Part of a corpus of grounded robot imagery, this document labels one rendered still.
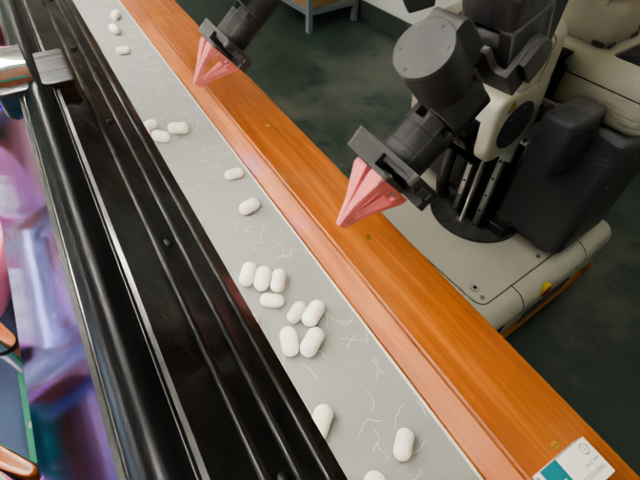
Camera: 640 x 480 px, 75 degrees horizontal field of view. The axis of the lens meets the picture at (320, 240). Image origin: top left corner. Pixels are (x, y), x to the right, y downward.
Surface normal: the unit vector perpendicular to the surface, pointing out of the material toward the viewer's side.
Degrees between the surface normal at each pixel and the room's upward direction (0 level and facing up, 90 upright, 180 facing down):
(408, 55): 42
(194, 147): 0
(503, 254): 0
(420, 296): 0
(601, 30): 92
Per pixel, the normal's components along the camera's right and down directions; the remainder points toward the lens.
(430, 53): -0.53, -0.21
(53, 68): 0.02, -0.66
